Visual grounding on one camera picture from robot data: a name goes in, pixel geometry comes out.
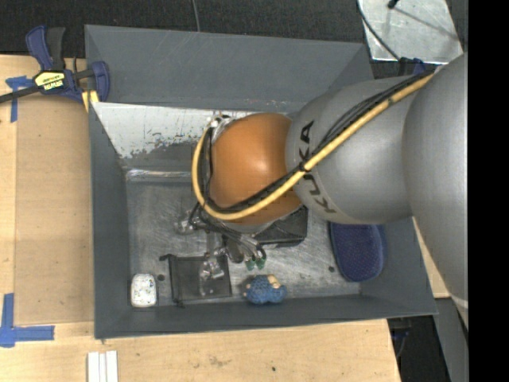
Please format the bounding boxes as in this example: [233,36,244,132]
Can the dark blue slipper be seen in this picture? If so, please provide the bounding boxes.
[328,220,389,283]

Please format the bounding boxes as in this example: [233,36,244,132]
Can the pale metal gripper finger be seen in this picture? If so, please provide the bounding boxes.
[198,252,226,296]
[173,209,200,236]

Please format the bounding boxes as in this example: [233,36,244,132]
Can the white speckled block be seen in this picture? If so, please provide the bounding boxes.
[130,273,158,309]

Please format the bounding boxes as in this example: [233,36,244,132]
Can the grey metal bin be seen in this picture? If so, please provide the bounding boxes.
[83,24,441,340]

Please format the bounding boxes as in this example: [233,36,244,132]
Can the black mesh pouch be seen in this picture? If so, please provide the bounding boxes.
[158,252,234,309]

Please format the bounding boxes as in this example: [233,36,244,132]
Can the blue knitted toy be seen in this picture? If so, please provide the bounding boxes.
[243,274,289,306]

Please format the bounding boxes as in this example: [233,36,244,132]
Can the pale wood flat board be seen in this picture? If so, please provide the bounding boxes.
[14,93,96,328]

